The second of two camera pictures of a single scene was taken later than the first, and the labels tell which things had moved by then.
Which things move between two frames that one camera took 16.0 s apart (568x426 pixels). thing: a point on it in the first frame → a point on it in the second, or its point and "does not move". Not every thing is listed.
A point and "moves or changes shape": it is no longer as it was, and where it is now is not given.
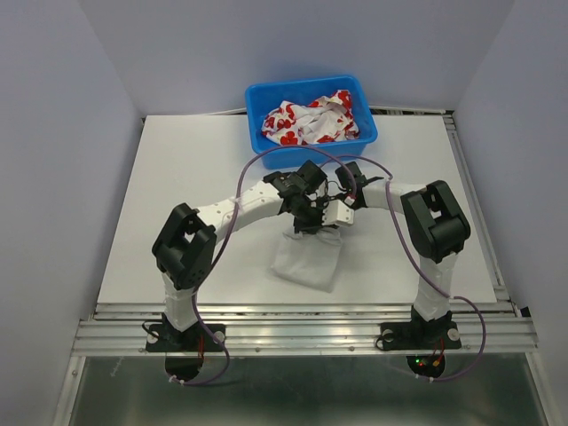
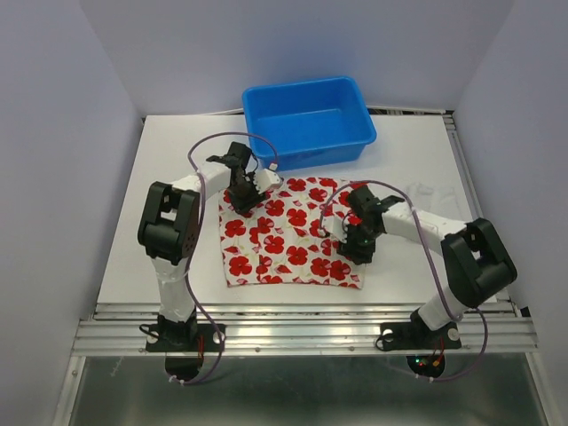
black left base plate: [196, 338] does not move
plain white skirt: [309, 259] moves or changes shape
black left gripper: [299, 226] → [243, 206]
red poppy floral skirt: [327, 119] → [280, 240]
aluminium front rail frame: [494, 329] does not move
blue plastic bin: [264, 98] does not move
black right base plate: [420, 335] does not move
